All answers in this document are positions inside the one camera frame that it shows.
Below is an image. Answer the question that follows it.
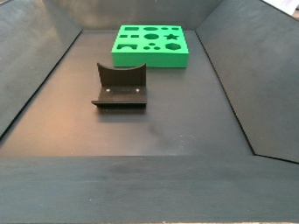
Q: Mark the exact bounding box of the black curved object stand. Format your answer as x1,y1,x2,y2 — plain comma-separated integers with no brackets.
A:
90,64,146,107

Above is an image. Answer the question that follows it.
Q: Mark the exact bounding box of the green foam shape board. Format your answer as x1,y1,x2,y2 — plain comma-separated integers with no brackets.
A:
110,24,189,68

